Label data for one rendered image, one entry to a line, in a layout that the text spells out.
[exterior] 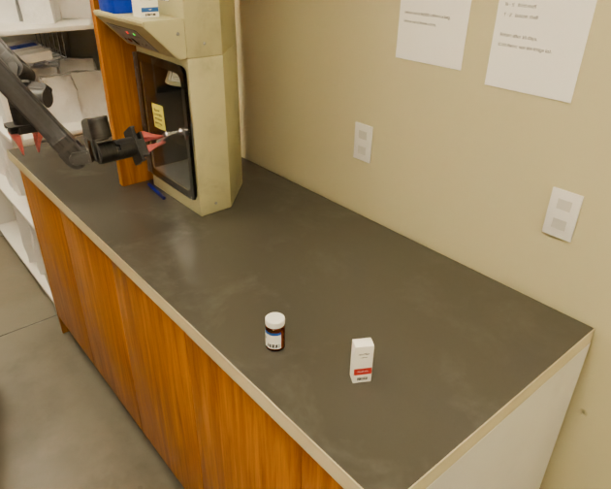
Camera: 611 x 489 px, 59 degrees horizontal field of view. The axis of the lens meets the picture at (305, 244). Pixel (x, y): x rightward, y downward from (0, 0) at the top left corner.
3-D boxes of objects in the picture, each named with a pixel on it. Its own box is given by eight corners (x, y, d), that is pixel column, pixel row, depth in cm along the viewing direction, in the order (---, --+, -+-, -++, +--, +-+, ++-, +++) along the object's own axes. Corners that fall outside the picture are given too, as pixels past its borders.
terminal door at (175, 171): (152, 172, 185) (136, 49, 166) (197, 201, 165) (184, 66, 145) (149, 172, 185) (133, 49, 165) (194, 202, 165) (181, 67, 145)
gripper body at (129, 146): (136, 124, 153) (111, 129, 148) (148, 158, 153) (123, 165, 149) (129, 131, 158) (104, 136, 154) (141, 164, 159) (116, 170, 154)
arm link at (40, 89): (24, 73, 169) (7, 61, 160) (59, 75, 167) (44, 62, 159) (19, 110, 168) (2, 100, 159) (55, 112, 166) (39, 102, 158)
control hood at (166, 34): (135, 43, 166) (130, 7, 161) (187, 59, 144) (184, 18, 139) (98, 46, 159) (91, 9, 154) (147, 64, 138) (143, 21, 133)
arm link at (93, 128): (75, 162, 153) (71, 167, 145) (63, 121, 149) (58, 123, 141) (118, 154, 155) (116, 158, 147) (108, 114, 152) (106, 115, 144)
